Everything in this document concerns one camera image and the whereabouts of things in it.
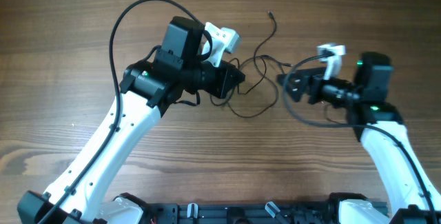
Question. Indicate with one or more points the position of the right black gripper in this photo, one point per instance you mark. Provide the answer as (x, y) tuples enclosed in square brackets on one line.
[(313, 88)]

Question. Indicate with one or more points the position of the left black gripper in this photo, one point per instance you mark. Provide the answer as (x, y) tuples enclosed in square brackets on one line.
[(223, 78)]

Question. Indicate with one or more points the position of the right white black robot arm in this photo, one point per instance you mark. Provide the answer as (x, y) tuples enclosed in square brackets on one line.
[(379, 128)]

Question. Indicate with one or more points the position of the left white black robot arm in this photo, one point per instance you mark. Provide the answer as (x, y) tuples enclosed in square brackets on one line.
[(190, 59)]

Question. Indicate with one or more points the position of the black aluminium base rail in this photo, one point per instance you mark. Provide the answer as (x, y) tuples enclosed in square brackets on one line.
[(237, 213)]

